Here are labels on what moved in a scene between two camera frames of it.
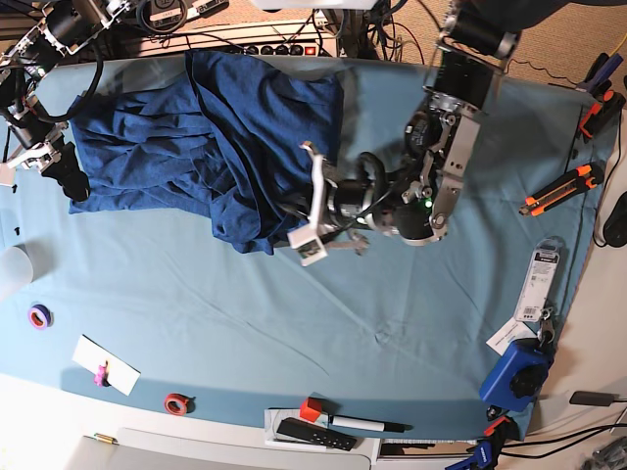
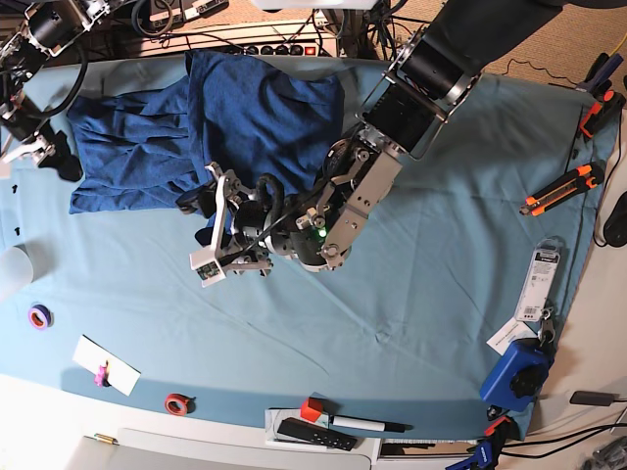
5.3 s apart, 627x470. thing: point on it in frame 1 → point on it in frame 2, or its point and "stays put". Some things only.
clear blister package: [542, 273] stays put
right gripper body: [343, 208] → [241, 224]
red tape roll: [179, 404] stays put
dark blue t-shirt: [228, 140] stays put
